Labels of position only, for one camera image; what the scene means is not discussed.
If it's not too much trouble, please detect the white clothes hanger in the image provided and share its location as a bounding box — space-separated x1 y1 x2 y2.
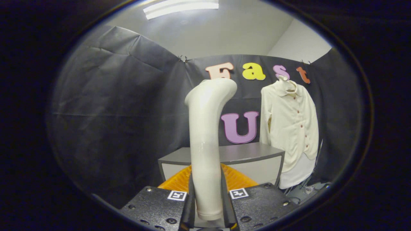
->
277 74 297 93

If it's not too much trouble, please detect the black backdrop cloth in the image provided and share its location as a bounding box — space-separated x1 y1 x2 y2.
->
48 25 363 209

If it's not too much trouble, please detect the grey top white cabinet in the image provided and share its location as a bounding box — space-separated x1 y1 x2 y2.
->
158 142 285 190

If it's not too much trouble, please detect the cream button-up shirt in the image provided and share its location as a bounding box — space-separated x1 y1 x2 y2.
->
259 80 319 174

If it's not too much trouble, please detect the white garment steamer head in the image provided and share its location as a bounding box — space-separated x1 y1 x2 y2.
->
185 78 238 222

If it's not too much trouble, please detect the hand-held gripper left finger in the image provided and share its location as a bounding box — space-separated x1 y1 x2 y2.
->
119 164 196 231

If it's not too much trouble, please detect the ceiling light panel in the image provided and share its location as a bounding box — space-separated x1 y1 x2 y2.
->
143 0 219 20

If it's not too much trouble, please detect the tangle of black cables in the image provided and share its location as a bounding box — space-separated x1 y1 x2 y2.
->
284 183 331 204

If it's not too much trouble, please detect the white garment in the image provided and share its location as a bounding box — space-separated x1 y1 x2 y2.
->
279 152 317 190

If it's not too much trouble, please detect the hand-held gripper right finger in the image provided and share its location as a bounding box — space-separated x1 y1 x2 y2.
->
220 163 299 231

